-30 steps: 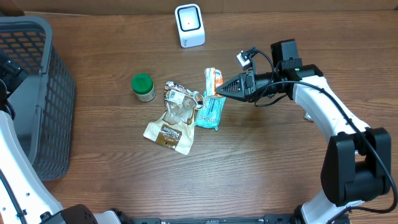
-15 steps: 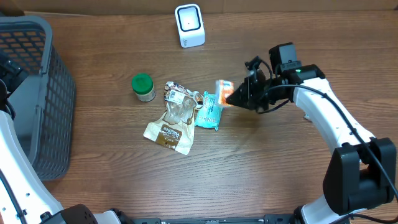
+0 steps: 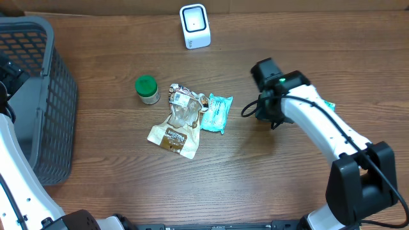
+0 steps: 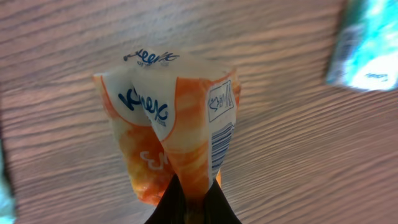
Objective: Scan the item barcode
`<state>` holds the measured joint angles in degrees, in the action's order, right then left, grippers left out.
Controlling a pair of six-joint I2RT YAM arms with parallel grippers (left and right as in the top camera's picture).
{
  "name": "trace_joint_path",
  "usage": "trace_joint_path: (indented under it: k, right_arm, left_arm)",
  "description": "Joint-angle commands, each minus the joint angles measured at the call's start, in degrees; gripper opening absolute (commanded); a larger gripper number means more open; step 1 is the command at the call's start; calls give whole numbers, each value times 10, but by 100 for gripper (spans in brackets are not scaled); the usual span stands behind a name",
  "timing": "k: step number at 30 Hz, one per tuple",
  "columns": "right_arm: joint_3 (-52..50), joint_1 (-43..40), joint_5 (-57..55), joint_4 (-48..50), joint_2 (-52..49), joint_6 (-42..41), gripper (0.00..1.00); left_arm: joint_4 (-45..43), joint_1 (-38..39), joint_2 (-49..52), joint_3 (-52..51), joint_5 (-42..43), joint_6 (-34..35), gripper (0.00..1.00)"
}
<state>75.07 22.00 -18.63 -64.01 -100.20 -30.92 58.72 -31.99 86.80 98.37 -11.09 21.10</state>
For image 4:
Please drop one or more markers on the teal wet wipes pack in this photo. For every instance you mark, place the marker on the teal wet wipes pack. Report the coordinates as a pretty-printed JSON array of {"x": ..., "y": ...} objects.
[{"x": 8, "y": 208}]

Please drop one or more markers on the teal tissue pack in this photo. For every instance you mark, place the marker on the teal tissue pack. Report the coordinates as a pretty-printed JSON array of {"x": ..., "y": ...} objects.
[{"x": 365, "y": 54}]

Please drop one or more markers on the orange tissue pack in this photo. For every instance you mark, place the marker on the orange tissue pack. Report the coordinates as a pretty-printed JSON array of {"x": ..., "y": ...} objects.
[{"x": 173, "y": 114}]

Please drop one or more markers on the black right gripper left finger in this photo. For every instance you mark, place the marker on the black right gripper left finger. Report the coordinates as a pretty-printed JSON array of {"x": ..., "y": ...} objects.
[{"x": 172, "y": 206}]

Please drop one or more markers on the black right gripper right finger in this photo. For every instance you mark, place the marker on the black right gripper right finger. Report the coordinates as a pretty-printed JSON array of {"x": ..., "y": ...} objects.
[{"x": 216, "y": 207}]

